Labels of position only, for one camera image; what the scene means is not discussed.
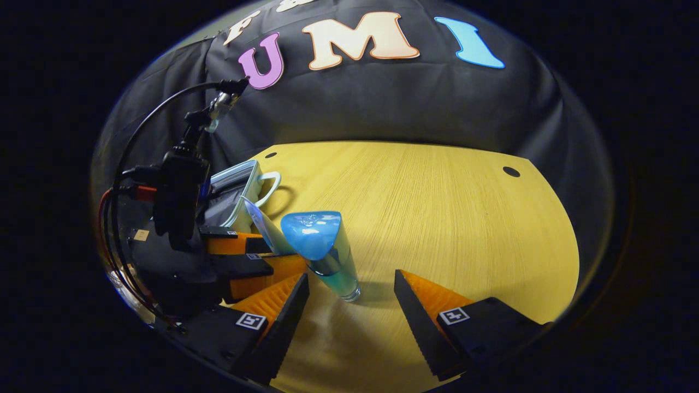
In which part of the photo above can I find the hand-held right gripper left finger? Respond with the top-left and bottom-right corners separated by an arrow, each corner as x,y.
164,272 -> 311,386

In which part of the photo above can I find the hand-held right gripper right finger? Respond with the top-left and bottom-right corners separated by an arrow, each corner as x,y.
394,269 -> 553,382

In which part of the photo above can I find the blue tube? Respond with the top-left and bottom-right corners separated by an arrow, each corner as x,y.
242,196 -> 296,257

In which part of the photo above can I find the pale blue suitcase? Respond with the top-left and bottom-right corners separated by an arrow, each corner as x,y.
203,159 -> 282,234

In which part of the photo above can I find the blue bottle with triangular cap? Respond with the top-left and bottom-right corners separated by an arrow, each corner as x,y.
280,211 -> 362,303

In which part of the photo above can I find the black backdrop cloth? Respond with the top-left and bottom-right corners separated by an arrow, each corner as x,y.
90,0 -> 615,273

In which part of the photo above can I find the red cable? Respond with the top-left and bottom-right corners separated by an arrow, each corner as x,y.
97,184 -> 160,326

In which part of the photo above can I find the black cable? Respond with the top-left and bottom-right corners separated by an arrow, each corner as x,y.
109,81 -> 241,219

